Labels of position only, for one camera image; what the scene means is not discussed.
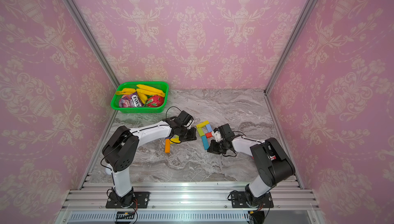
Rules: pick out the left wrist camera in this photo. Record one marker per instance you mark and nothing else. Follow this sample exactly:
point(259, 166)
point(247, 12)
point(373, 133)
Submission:
point(184, 119)

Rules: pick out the teal block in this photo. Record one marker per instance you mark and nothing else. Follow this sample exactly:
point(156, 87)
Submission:
point(205, 142)

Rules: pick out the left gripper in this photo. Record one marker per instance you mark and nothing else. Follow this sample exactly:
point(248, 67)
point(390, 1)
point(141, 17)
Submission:
point(193, 136)

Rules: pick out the orange block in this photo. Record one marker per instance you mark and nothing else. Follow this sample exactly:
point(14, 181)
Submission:
point(167, 145)

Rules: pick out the aluminium mounting rail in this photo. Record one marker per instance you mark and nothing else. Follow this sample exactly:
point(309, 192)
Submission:
point(198, 202)

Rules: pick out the light blue block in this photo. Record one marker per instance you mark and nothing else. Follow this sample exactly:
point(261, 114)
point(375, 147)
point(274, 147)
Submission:
point(209, 128)

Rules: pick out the green plastic basket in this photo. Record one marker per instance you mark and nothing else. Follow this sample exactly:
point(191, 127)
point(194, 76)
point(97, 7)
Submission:
point(163, 86)

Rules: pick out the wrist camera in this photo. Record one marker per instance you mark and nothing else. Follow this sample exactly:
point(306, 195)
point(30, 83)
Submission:
point(184, 119)
point(223, 133)

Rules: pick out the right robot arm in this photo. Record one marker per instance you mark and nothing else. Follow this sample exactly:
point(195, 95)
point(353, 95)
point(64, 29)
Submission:
point(272, 163)

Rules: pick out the yellow block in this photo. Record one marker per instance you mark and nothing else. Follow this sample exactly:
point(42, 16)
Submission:
point(203, 124)
point(175, 141)

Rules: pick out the yellow banana bunch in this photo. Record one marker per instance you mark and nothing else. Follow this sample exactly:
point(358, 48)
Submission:
point(143, 92)

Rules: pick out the purple snack packet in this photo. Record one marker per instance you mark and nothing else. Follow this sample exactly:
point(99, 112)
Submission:
point(130, 101)

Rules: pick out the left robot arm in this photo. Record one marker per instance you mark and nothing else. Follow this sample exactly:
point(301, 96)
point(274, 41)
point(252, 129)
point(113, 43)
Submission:
point(119, 153)

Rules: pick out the light green block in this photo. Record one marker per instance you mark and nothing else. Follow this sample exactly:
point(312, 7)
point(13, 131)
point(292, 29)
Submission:
point(200, 132)

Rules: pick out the red dragon fruit toy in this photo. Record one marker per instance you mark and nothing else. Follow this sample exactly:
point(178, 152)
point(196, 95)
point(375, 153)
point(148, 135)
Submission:
point(154, 101)

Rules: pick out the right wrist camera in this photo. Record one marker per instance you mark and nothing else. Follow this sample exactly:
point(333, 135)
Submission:
point(223, 133)

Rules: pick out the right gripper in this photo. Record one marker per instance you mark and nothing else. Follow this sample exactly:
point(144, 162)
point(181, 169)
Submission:
point(211, 148)

